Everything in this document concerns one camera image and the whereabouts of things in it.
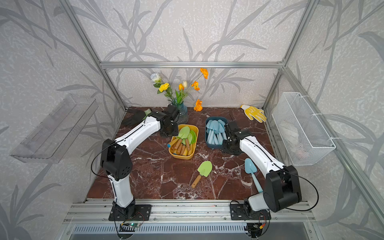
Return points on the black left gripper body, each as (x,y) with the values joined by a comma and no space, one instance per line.
(171,130)

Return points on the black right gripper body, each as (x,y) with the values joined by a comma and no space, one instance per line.
(227,148)

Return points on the blue plastic shovel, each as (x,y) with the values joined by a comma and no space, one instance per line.
(251,169)
(217,139)
(220,126)

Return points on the light green shovel wooden handle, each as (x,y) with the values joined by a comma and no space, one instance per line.
(183,133)

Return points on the green pointed shovel yellow handle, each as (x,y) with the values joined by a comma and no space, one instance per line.
(173,142)

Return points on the light green square shovel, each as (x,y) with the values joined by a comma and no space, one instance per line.
(192,137)

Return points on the blue shovel pair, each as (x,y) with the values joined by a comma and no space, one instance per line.
(209,129)

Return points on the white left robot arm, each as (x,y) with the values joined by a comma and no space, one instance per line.
(116,154)

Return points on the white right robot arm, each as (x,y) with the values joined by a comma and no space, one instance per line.
(282,185)

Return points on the yellow storage box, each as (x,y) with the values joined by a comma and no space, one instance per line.
(186,155)

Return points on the dark teal storage box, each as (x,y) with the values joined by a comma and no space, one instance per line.
(214,125)

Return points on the glass flower vase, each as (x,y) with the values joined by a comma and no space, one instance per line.
(183,114)

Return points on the artificial flower bouquet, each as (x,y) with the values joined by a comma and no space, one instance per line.
(177,97)

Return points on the black green work glove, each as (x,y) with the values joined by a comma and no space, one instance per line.
(137,117)

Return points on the yellow dotted work glove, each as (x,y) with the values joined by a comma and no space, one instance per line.
(254,113)

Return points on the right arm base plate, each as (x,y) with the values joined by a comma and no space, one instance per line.
(244,212)

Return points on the white wire mesh basket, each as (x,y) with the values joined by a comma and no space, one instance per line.
(304,136)

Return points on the aluminium frame rail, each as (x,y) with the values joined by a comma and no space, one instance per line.
(97,211)

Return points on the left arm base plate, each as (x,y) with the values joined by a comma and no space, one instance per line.
(130,213)

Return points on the clear plastic wall shelf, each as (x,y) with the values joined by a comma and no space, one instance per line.
(53,137)

